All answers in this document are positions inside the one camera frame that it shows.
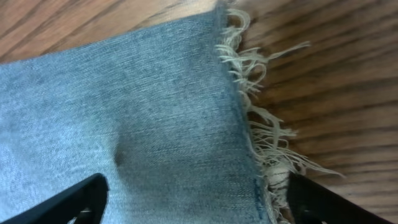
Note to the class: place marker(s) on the light blue denim jeans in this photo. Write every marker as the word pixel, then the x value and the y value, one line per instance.
pixel 163 112

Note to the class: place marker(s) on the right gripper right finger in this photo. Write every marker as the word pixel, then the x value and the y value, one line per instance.
pixel 311 203

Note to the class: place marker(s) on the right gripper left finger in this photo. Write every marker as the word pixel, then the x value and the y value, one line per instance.
pixel 84 202

